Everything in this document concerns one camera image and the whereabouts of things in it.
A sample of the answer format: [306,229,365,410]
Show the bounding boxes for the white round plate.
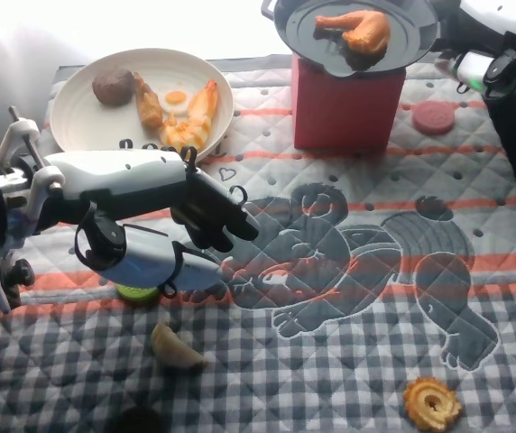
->
[49,47,235,163]

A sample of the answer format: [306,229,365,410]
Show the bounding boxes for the pink sandwich cookie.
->
[410,99,456,135]

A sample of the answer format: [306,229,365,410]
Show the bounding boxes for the toy dumpling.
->
[150,319,210,371]

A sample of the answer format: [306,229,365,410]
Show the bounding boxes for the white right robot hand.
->
[428,0,516,100]

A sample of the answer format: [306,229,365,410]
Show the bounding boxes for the brown toy meat patty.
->
[92,66,136,107]

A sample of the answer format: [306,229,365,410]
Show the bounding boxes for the toy fried egg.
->
[158,86,196,116]

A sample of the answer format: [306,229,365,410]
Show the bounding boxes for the red cube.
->
[290,52,407,152]

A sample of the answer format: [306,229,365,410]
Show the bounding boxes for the small orange toy pastry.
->
[158,112,212,152]

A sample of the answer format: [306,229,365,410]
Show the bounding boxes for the grey quilt with bear print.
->
[0,50,516,433]

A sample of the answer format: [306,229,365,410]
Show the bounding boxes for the dark brown sandwich cookie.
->
[112,405,169,433]

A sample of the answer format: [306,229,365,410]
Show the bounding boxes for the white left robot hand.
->
[41,144,260,299]

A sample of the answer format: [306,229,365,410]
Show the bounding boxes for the toy roast chicken leg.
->
[314,9,392,58]

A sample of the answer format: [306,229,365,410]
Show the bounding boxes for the toy orange shrimp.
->
[186,79,221,130]

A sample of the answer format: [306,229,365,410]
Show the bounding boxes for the swirl butter cookie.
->
[402,376,463,428]

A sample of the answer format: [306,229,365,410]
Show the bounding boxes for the black frying pan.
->
[261,0,462,80]

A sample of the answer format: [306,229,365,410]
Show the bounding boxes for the green sandwich cookie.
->
[116,282,162,304]

